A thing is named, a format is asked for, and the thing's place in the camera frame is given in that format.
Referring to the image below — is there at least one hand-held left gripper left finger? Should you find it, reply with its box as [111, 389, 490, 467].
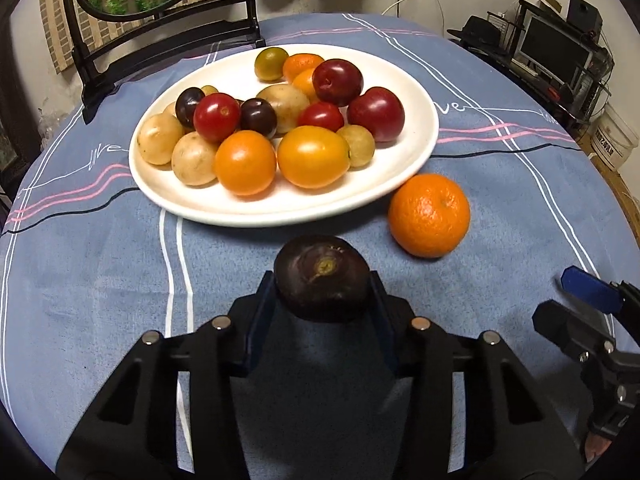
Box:
[55, 270, 277, 480]

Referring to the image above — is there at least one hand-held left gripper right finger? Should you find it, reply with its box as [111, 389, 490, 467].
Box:
[367, 270, 586, 480]

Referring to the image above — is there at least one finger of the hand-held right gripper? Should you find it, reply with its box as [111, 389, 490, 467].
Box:
[531, 300, 618, 367]
[560, 266, 640, 314]

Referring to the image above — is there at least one dark wrinkled passion fruit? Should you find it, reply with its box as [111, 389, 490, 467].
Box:
[273, 235, 372, 323]

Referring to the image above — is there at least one dimpled mandarin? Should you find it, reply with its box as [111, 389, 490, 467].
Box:
[282, 53, 326, 83]
[388, 173, 472, 259]

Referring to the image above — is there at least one white oval plate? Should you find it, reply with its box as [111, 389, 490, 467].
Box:
[128, 43, 441, 227]

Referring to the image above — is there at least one smooth orange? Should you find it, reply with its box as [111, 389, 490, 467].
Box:
[214, 130, 277, 197]

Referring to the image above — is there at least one orange tomato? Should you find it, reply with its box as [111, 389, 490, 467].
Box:
[291, 68, 321, 103]
[276, 125, 351, 190]

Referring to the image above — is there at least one tan round fruit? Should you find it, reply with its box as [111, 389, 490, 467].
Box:
[171, 131, 219, 187]
[255, 83, 311, 135]
[137, 112, 185, 166]

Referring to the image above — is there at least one dark purple plum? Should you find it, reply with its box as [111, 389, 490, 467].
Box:
[240, 97, 278, 139]
[175, 87, 206, 128]

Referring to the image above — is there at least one red tomato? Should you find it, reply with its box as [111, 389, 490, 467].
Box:
[297, 101, 346, 133]
[193, 92, 242, 143]

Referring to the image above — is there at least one red plum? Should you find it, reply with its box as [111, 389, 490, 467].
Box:
[312, 58, 364, 107]
[347, 86, 406, 143]

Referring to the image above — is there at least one green yellow tomato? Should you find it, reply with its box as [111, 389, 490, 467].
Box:
[254, 46, 290, 82]

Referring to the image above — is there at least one person's right hand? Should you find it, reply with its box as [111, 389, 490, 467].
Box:
[582, 432, 616, 463]

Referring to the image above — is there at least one white plastic bucket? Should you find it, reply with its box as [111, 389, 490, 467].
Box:
[590, 102, 633, 171]

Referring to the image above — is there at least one black computer rack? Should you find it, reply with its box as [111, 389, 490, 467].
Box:
[450, 0, 616, 136]

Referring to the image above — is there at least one computer monitor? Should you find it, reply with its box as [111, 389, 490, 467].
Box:
[517, 12, 596, 86]

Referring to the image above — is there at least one black speaker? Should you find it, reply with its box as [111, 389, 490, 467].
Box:
[567, 0, 602, 33]

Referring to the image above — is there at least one black hat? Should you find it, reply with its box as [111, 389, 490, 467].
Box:
[446, 15, 503, 51]

